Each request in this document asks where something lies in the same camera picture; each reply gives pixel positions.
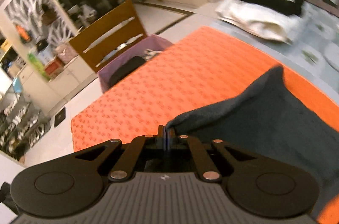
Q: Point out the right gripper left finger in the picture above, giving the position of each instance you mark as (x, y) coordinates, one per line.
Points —
(136, 154)

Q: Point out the white folded padded jacket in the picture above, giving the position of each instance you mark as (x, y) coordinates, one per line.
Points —
(262, 22)

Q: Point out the orange floral table mat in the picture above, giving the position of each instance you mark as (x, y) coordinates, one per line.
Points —
(204, 68)

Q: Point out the wooden chair by basket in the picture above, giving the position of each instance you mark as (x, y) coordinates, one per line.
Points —
(109, 36)

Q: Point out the purple laundry basket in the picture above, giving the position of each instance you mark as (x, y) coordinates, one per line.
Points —
(131, 59)

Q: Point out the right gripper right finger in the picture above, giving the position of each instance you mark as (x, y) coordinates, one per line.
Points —
(191, 151)

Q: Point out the dark grey sweatpants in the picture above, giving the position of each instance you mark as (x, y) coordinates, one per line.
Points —
(269, 120)

